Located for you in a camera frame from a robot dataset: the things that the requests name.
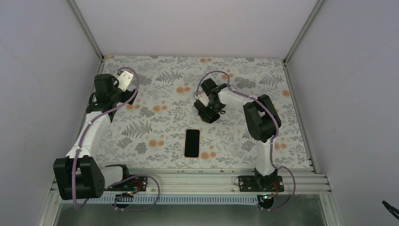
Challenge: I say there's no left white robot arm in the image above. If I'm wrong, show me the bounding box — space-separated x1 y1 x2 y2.
53 71 139 201

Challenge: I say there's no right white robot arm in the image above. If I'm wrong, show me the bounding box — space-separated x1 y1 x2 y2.
194 79 281 192

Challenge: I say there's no pink-edged black smartphone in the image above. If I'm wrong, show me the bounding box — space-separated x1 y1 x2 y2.
184 129 200 158

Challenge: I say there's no floral patterned table mat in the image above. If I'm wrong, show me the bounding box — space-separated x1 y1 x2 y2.
96 55 310 169

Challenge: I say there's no black object at corner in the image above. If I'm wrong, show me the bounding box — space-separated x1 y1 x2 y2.
382 200 399 220

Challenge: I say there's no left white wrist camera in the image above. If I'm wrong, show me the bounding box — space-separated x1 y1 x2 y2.
117 71 134 92

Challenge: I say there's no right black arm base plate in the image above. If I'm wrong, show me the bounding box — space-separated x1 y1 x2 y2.
238 176 285 193

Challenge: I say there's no aluminium rail frame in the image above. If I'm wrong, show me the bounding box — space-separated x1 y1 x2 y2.
49 168 332 195

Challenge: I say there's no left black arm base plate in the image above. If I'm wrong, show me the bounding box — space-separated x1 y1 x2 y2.
104 176 148 192

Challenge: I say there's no white slotted cable duct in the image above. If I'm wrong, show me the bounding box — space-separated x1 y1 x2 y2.
61 194 261 206

